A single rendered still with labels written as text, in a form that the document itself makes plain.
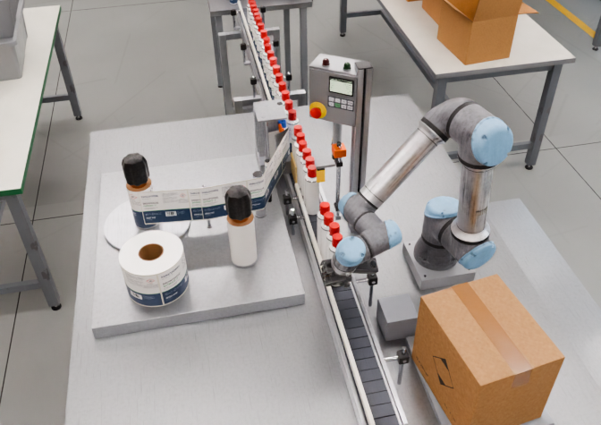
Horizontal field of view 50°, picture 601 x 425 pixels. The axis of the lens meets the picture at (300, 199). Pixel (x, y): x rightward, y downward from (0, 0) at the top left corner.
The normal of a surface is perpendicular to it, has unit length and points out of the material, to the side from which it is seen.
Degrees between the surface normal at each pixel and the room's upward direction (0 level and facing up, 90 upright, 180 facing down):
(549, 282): 0
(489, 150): 82
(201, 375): 0
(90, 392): 0
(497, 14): 100
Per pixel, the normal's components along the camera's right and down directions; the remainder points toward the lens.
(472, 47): 0.29, 0.62
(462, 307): -0.02, -0.77
